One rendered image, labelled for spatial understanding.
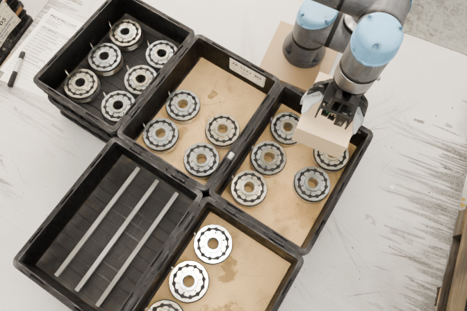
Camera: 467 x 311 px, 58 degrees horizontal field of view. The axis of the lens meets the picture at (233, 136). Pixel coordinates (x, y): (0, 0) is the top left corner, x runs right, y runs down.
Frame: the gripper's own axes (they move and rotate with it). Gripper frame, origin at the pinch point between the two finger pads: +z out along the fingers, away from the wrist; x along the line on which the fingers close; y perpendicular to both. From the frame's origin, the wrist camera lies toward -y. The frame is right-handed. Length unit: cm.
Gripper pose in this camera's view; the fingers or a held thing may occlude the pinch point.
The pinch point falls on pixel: (330, 112)
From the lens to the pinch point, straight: 102.0
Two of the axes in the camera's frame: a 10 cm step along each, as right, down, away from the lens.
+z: -0.3, 3.6, 9.3
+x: 9.2, 3.8, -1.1
